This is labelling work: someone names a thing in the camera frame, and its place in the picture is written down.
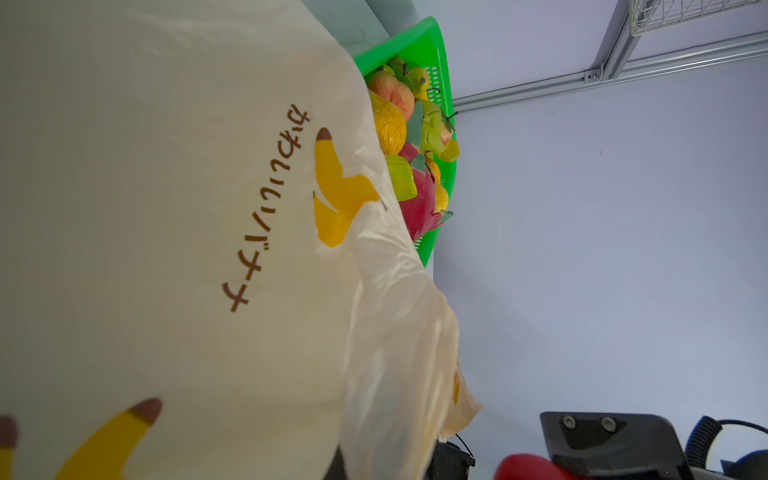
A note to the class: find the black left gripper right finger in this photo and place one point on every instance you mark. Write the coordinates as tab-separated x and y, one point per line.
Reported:
614	446

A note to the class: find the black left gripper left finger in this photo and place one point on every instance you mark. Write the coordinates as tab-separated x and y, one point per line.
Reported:
449	462

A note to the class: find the red fake fruit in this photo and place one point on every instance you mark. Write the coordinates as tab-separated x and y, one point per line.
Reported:
530	467

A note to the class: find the cream banana print plastic bag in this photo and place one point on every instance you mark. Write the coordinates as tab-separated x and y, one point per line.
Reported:
205	273

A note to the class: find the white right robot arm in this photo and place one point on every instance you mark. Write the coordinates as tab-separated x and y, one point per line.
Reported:
708	456

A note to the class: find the pink fake dragon fruit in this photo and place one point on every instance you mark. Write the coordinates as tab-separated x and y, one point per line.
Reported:
424	213

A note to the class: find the fake peach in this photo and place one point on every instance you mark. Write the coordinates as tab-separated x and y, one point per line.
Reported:
388	87

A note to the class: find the green plastic fruit basket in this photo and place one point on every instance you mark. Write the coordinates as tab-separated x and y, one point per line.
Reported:
417	57

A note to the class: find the aluminium frame post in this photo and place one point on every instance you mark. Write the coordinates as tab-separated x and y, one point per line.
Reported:
618	66

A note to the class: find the white wire wall basket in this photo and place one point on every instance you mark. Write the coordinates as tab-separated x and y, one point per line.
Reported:
652	15

